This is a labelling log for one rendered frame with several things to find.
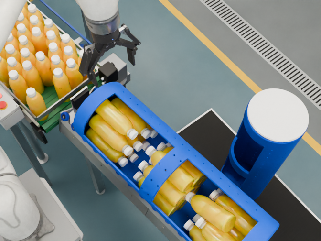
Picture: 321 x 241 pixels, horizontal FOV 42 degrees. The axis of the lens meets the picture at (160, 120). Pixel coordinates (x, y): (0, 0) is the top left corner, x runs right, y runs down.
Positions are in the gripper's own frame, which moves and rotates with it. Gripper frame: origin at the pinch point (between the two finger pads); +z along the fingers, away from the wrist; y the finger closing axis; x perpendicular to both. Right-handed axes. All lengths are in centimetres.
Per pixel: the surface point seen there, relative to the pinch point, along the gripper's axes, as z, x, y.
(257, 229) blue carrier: 42, 58, -16
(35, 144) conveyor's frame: 130, -74, 29
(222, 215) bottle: 44, 46, -10
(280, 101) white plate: 61, 18, -71
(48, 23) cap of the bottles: 45, -75, -5
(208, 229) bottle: 50, 46, -4
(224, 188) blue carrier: 42, 39, -17
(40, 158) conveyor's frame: 150, -76, 31
